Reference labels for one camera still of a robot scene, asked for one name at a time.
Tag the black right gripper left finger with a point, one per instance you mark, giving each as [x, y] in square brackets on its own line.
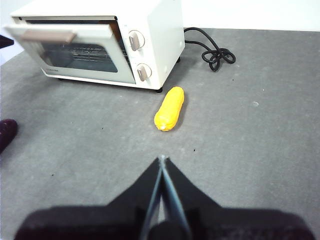
[100, 222]

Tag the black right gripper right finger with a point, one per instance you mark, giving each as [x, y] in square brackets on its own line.
[225, 225]

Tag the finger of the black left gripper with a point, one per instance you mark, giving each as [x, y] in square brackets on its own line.
[6, 42]

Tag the beige oven knob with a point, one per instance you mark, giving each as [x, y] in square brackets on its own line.
[136, 40]
[143, 72]

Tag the cream toaster oven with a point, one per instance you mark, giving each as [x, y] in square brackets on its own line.
[162, 30]

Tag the dark purple vegetable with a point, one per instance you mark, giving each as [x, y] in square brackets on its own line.
[7, 135]

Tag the yellow corn cob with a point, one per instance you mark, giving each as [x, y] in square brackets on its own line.
[170, 110]

